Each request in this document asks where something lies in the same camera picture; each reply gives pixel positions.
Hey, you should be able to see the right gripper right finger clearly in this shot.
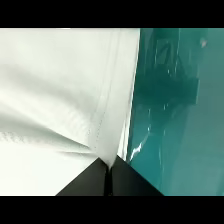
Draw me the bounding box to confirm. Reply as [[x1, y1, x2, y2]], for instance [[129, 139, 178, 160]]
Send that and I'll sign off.
[[109, 155, 165, 197]]

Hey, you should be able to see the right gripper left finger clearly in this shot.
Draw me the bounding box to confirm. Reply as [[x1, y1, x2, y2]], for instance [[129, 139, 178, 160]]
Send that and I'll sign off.
[[55, 157, 108, 197]]

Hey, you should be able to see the white shirt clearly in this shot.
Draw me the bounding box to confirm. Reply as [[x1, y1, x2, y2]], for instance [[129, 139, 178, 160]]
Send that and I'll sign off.
[[0, 28, 141, 197]]

